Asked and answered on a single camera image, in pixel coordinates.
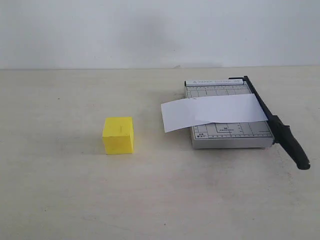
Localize grey paper cutter base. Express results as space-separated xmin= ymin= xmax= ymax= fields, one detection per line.
xmin=184 ymin=77 xmax=274 ymax=149

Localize white paper sheet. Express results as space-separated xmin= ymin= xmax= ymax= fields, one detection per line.
xmin=161 ymin=93 xmax=268 ymax=133

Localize black cutter blade arm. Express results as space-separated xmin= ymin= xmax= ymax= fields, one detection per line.
xmin=228 ymin=76 xmax=311 ymax=170

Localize yellow foam cube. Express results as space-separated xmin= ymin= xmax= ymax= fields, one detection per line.
xmin=102 ymin=116 xmax=134 ymax=155

